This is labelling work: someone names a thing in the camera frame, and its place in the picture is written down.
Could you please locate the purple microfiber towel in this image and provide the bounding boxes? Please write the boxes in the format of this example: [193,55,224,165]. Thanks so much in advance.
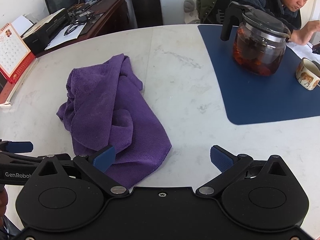
[57,54,171,188]

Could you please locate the dark blue table mat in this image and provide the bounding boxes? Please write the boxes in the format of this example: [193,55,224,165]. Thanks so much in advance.
[198,24,319,125]

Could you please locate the red desk calendar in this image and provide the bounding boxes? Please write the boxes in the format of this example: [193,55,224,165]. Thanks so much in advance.
[0,23,35,83]

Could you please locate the black printer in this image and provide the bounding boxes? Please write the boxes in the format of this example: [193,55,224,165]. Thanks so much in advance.
[22,8,71,56]

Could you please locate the white paper sheet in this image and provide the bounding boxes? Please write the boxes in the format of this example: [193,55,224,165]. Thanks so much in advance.
[44,23,86,51]

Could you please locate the patterned ceramic cup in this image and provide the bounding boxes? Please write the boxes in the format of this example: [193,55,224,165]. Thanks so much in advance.
[295,57,320,90]

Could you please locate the glass teapot with tea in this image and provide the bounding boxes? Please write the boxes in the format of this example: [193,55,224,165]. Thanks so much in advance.
[220,2,291,76]

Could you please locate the dark wooden desk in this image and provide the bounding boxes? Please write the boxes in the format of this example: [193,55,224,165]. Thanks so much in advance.
[36,0,133,57]

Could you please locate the grey slippers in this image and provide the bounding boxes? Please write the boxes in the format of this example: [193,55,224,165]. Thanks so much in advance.
[183,0,200,24]

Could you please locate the dark cabinet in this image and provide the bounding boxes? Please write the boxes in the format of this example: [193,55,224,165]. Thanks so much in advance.
[131,0,163,28]

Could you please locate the seated man in dark jacket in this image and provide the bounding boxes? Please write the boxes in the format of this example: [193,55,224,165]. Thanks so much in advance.
[231,0,319,46]

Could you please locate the black cable bundle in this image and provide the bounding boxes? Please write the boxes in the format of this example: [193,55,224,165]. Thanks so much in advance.
[63,22,86,36]

